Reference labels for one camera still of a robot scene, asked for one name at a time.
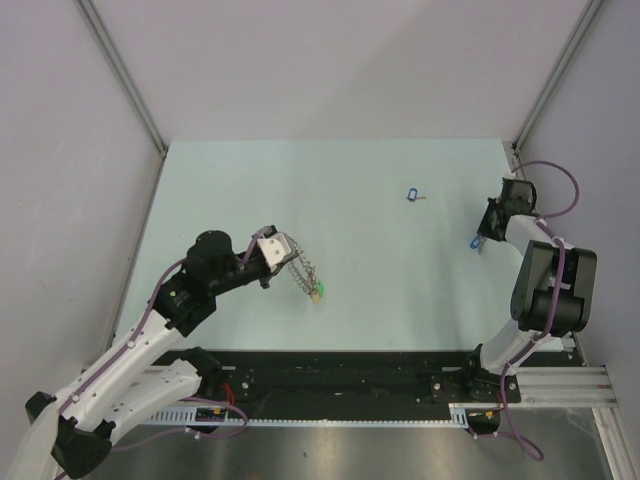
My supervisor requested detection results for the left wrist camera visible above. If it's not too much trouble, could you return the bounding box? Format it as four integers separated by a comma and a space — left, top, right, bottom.
257, 225, 295, 267

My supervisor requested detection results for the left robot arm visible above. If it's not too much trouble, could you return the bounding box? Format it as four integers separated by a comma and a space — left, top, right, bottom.
8, 226, 299, 479

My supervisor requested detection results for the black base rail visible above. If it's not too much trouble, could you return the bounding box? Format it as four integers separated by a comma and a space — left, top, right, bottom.
196, 350, 521, 423

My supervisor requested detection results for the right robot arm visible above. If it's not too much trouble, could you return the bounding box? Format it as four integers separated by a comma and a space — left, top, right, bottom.
461, 177, 597, 401

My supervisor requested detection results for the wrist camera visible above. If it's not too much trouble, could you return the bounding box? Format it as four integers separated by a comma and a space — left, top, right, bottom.
503, 170, 526, 181
257, 225, 295, 267

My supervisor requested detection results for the white slotted cable duct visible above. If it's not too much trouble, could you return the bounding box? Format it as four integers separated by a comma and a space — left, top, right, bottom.
142, 404, 469, 429

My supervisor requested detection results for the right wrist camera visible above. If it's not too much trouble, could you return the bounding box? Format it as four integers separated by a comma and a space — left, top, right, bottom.
503, 170, 526, 181

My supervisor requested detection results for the metal disc keyring holder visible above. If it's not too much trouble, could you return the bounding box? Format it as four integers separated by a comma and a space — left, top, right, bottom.
287, 247, 323, 299

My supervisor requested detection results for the dark blue tagged key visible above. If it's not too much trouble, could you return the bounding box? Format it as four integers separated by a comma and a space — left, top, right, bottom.
406, 188, 426, 202

